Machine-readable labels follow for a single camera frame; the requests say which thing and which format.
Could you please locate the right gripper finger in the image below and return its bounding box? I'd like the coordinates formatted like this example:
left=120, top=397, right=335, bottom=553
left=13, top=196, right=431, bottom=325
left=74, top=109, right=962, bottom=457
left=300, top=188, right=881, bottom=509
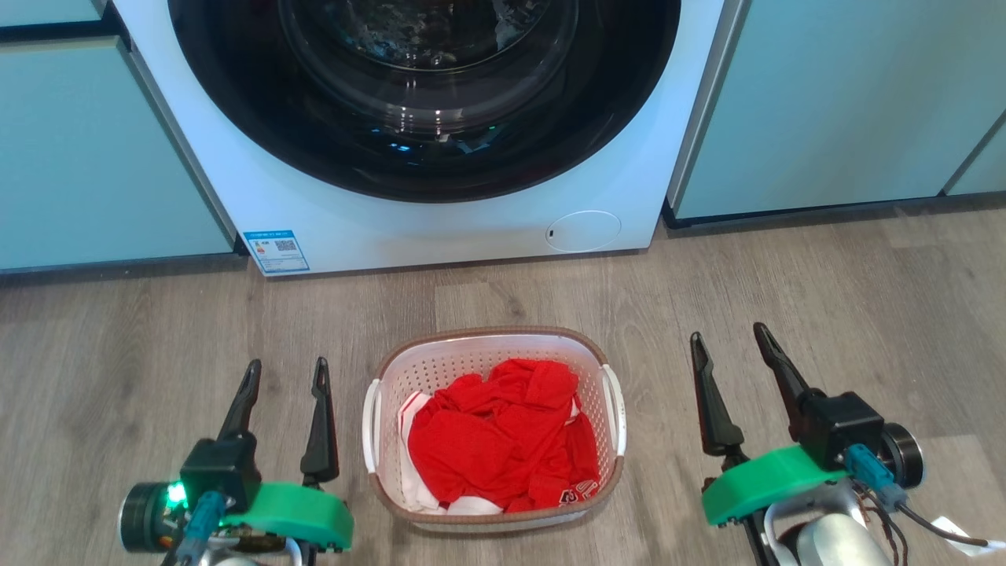
left=752, top=322, right=824, bottom=443
left=689, top=331, right=746, bottom=472

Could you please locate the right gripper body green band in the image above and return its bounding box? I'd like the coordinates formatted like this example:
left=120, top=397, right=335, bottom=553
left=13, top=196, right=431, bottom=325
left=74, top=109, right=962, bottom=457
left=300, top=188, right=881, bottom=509
left=700, top=390, right=926, bottom=527

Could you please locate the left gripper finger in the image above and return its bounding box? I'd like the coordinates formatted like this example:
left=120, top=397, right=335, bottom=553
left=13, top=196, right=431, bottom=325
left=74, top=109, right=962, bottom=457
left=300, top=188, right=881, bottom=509
left=299, top=356, right=341, bottom=490
left=216, top=358, right=263, bottom=443

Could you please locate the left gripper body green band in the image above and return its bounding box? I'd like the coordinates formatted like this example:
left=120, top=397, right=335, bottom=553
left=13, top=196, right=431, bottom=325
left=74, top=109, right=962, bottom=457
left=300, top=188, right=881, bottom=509
left=117, top=436, right=355, bottom=553

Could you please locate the white perforated laundry basket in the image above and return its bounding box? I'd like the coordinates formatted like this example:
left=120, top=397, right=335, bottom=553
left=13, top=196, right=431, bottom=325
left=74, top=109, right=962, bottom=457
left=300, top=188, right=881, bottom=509
left=362, top=325, right=629, bottom=535

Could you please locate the white garment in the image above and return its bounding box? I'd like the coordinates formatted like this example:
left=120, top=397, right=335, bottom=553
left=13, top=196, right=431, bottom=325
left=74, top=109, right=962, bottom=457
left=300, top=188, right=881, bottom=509
left=398, top=390, right=505, bottom=516

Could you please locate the blue energy label sticker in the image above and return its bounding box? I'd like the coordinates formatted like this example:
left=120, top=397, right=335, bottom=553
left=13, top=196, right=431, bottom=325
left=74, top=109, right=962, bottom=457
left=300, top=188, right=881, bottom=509
left=241, top=229, right=310, bottom=275

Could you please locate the red garment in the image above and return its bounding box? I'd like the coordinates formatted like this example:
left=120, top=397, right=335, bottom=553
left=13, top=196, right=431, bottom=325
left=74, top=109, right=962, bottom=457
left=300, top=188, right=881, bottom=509
left=406, top=358, right=603, bottom=514

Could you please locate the round white filter cover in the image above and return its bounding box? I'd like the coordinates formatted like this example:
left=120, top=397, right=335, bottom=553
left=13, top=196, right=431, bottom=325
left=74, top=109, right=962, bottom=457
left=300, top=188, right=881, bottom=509
left=545, top=209, right=623, bottom=254

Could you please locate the white front-load washing machine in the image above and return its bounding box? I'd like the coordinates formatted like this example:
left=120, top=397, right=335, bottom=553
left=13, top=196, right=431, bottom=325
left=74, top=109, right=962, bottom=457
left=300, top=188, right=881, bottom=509
left=113, top=0, right=749, bottom=277

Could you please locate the wide light teal cabinet door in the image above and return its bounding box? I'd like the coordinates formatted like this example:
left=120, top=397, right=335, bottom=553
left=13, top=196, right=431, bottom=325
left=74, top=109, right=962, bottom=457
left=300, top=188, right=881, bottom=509
left=666, top=0, right=1006, bottom=222

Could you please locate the black round washer door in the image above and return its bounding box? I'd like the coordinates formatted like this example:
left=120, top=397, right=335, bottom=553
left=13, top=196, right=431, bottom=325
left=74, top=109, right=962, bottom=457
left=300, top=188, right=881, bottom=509
left=167, top=0, right=682, bottom=204

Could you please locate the large light teal cabinet door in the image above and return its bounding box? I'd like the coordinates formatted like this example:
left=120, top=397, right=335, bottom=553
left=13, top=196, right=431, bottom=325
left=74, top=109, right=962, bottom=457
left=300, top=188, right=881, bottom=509
left=0, top=35, right=237, bottom=274

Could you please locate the small light teal cabinet drawer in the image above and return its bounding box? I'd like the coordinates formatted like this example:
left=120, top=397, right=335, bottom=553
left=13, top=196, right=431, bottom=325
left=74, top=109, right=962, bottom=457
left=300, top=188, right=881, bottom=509
left=0, top=0, right=108, bottom=29

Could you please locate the right gripper cable blue plug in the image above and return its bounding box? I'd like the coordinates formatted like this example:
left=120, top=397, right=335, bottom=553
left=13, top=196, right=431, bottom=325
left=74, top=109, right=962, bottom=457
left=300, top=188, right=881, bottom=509
left=843, top=443, right=993, bottom=549

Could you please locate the gripper cable blue plug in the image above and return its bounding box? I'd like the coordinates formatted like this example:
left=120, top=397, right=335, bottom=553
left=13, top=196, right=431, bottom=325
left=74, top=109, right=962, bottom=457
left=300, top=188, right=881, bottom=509
left=843, top=443, right=993, bottom=549
left=161, top=491, right=229, bottom=566

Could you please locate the left gripper cable blue plug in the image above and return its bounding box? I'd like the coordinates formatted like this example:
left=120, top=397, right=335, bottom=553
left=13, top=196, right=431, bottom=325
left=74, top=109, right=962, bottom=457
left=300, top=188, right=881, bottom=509
left=161, top=491, right=229, bottom=566

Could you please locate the white cable tag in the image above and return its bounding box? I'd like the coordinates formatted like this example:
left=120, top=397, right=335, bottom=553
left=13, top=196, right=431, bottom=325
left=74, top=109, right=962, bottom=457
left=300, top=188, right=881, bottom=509
left=932, top=515, right=1006, bottom=558

